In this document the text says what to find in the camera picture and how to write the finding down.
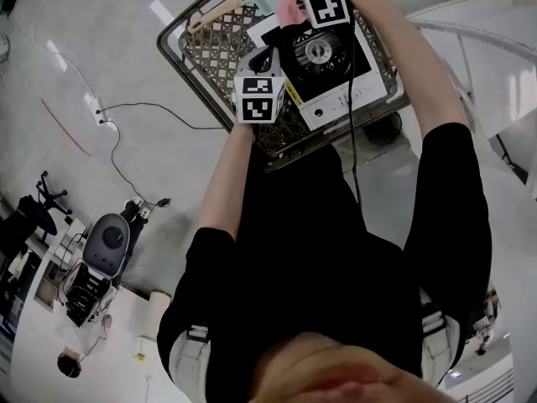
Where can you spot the white portable stove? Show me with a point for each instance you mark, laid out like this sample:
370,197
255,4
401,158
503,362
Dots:
327,107

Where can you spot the grey robot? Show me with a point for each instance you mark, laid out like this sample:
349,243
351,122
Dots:
105,246

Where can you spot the person's black shirt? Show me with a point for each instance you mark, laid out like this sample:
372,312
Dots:
302,246

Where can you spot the black office chair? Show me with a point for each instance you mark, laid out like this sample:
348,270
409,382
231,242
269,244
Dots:
50,195

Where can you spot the white power strip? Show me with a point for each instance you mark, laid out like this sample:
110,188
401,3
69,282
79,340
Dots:
140,208
96,107

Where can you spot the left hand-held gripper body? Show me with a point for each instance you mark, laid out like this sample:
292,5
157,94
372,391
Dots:
258,99

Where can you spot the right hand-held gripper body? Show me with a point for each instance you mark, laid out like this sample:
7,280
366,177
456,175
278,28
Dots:
327,2

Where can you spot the person's chin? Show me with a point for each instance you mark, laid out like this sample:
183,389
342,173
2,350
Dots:
335,372

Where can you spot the person's right forearm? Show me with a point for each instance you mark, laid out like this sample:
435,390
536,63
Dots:
403,57

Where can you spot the black power adapter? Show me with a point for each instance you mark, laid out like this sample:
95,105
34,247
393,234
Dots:
163,202

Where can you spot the person's left forearm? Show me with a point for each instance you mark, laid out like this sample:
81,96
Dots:
224,174

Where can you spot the black round stool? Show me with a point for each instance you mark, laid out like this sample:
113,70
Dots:
384,130

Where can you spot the white metal frame table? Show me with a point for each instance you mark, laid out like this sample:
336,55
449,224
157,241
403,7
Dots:
495,36

